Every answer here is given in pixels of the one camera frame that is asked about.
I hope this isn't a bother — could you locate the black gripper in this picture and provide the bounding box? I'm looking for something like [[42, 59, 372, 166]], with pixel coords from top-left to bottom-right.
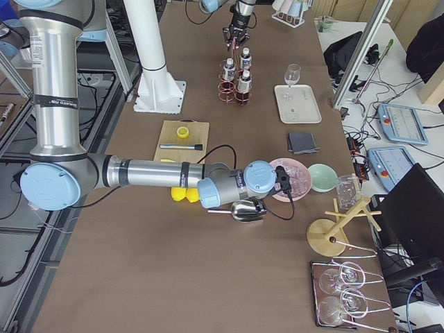
[[222, 24, 249, 47], [275, 166, 291, 194]]

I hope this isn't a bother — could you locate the copper wire bottle basket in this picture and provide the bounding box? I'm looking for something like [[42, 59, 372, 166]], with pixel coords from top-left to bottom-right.
[[218, 47, 253, 105]]

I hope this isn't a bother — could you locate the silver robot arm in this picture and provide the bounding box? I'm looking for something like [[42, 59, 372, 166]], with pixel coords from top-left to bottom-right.
[[198, 0, 256, 49], [18, 1, 291, 211]]

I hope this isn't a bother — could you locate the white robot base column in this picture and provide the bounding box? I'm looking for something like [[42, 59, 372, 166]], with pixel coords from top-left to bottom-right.
[[124, 0, 186, 114]]

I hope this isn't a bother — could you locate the tea bottle in basket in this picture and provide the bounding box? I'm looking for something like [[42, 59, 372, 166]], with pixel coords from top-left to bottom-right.
[[221, 58, 236, 92], [239, 47, 252, 70]]

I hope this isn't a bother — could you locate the pink bowl of ice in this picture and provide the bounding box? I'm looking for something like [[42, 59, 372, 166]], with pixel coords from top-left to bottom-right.
[[270, 157, 311, 201]]

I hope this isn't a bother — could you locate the grey folded cloth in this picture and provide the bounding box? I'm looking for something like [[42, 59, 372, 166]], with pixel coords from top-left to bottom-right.
[[287, 133, 318, 155]]

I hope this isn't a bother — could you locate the green empty bowl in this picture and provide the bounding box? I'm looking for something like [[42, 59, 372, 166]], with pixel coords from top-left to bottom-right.
[[308, 164, 337, 193]]

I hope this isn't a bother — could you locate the steel ice scoop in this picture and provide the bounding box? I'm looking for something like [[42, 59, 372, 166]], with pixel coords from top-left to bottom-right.
[[207, 198, 267, 223]]

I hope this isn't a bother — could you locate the white mug rack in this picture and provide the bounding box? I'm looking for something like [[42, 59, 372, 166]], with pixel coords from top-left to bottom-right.
[[271, 0, 309, 28]]

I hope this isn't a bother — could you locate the clear glass jar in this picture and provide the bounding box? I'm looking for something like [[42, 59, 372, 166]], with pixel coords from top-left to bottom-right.
[[336, 174, 361, 210]]

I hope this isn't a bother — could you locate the wooden cup tree stand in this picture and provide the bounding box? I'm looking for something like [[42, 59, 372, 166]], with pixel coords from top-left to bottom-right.
[[307, 194, 381, 257]]

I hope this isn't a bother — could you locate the cream rabbit serving tray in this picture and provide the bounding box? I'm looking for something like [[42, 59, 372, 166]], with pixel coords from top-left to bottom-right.
[[274, 85, 322, 124]]

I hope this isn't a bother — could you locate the clear wine glass on tray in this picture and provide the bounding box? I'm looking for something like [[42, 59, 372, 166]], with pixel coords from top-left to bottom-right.
[[283, 64, 300, 100]]

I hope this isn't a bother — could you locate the steel muddler black tip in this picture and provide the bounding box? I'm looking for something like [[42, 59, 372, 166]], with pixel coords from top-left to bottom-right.
[[158, 144, 203, 151]]

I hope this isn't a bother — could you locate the yellow lemon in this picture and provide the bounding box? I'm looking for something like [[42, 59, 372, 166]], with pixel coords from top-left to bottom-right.
[[185, 188, 200, 203], [170, 187, 187, 201]]

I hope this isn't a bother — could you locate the bamboo cutting board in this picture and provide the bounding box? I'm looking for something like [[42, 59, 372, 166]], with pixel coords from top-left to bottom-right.
[[153, 120, 210, 163]]

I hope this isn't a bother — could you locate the blue teach pendant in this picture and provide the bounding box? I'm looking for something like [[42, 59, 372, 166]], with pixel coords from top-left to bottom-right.
[[367, 146, 416, 191], [377, 103, 429, 146]]

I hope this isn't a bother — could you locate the half lemon slice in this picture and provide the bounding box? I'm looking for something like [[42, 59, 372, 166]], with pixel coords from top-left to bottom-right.
[[176, 126, 190, 139]]

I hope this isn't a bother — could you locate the black glass tray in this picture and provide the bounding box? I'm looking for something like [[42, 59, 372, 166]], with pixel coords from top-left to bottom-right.
[[309, 261, 357, 332]]

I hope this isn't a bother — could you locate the upturned wine glass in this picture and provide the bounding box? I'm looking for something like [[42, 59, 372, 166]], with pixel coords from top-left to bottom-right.
[[318, 262, 366, 296], [317, 289, 368, 327]]

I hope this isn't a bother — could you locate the black monitor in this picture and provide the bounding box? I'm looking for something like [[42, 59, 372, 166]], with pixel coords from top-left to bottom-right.
[[379, 164, 443, 292]]

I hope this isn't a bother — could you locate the green handled grabber stick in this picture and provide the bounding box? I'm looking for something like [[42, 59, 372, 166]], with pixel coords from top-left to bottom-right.
[[352, 39, 394, 104]]

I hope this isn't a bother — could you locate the aluminium frame post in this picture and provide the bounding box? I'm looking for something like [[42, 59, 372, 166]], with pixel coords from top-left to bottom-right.
[[332, 0, 393, 111]]

